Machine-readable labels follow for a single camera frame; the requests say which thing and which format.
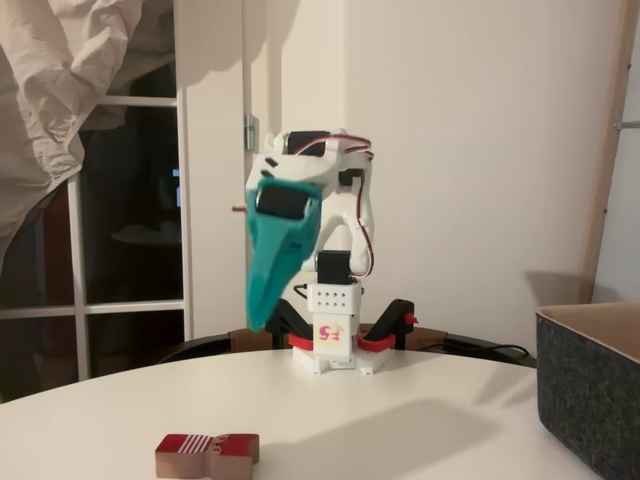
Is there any dark grey felt basket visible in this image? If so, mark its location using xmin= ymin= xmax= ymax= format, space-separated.
xmin=534 ymin=301 xmax=640 ymax=479

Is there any black clamp with red pad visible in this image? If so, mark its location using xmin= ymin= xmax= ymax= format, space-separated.
xmin=263 ymin=297 xmax=316 ymax=354
xmin=357 ymin=298 xmax=419 ymax=355

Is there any dark wooden chair backrest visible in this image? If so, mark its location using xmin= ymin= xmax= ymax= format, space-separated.
xmin=159 ymin=325 xmax=539 ymax=369

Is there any metal door hinge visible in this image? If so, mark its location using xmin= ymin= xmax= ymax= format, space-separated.
xmin=243 ymin=113 xmax=260 ymax=153

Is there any white framed glass door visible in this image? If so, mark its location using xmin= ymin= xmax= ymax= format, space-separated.
xmin=0 ymin=94 xmax=195 ymax=401

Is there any beige curtain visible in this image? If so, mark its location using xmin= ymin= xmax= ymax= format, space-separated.
xmin=0 ymin=0 xmax=177 ymax=257

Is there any red white black servo cable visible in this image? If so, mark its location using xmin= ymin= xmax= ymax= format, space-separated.
xmin=349 ymin=159 xmax=377 ymax=279
xmin=298 ymin=132 xmax=375 ymax=162

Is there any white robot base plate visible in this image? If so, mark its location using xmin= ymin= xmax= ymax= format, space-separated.
xmin=291 ymin=344 xmax=392 ymax=377

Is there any wooden shelf post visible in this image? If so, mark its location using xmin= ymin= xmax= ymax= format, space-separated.
xmin=578 ymin=0 xmax=640 ymax=305

